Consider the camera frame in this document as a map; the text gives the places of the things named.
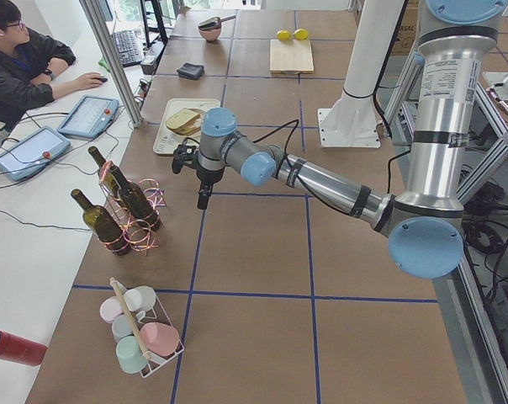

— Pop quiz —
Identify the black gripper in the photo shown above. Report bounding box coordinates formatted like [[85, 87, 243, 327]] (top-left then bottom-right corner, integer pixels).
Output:
[[172, 141, 225, 210]]

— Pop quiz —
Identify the white round plate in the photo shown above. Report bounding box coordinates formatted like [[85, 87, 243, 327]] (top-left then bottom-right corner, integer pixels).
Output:
[[166, 108, 205, 137]]

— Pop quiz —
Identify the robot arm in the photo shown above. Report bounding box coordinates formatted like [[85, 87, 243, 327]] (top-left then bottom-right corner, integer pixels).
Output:
[[172, 1, 507, 279]]

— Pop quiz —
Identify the white bear serving tray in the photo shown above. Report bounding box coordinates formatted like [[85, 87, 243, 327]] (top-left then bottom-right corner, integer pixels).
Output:
[[153, 98, 220, 155]]

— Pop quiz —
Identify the dark green wine bottle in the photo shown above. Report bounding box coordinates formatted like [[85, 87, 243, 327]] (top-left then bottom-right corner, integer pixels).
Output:
[[110, 163, 161, 231]]

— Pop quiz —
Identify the white cup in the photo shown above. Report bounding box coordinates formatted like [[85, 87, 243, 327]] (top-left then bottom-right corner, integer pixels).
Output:
[[123, 285, 156, 312]]

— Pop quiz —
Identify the folded grey cloth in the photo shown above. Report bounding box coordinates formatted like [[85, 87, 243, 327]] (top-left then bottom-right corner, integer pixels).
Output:
[[177, 63, 204, 80]]

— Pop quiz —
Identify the blue teach pendant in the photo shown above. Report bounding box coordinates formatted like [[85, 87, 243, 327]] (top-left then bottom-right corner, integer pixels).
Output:
[[57, 95, 119, 139], [0, 126, 71, 181]]

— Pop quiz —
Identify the light pink cup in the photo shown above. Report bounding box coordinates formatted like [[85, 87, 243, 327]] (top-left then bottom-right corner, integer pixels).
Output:
[[99, 296, 124, 324]]

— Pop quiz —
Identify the salmon pink cup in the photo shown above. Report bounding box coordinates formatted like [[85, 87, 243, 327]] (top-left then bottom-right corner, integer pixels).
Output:
[[140, 322, 180, 357]]

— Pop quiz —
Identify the grey cup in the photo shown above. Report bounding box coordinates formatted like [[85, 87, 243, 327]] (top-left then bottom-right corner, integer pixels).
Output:
[[111, 314, 133, 343]]

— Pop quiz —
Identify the wooden cutting board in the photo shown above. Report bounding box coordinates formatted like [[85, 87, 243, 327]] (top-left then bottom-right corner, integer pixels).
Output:
[[269, 40, 315, 74]]

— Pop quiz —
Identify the black keyboard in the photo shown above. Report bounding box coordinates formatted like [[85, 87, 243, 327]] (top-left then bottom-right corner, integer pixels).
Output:
[[112, 29, 143, 67]]

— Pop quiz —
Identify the pink bowl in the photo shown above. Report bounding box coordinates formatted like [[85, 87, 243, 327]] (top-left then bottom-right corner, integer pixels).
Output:
[[198, 26, 221, 42]]

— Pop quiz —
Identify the metal scoop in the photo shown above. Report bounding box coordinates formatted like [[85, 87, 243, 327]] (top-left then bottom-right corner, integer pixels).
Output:
[[198, 15, 236, 31]]

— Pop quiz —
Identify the mint green cup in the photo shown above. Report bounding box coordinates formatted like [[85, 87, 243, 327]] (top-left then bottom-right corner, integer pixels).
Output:
[[115, 335, 148, 375]]

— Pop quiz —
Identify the yellow lemon half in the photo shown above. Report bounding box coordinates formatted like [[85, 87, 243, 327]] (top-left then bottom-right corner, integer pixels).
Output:
[[293, 29, 310, 40], [276, 29, 293, 40]]

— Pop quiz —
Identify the seated person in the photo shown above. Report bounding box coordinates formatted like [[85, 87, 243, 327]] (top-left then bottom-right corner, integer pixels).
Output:
[[0, 1, 103, 131]]

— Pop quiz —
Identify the red cylinder bottle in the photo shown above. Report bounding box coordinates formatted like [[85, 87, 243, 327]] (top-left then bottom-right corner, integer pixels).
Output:
[[0, 330, 47, 366]]

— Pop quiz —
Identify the copper wire bottle rack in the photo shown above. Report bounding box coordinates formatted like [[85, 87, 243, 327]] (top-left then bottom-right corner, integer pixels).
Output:
[[98, 161, 162, 253]]

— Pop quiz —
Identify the white wire cup rack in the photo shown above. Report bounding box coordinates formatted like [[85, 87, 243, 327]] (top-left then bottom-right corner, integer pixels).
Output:
[[100, 278, 184, 378]]

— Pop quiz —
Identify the aluminium frame post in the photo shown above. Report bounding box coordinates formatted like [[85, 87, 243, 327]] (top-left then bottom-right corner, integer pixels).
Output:
[[79, 0, 143, 128]]

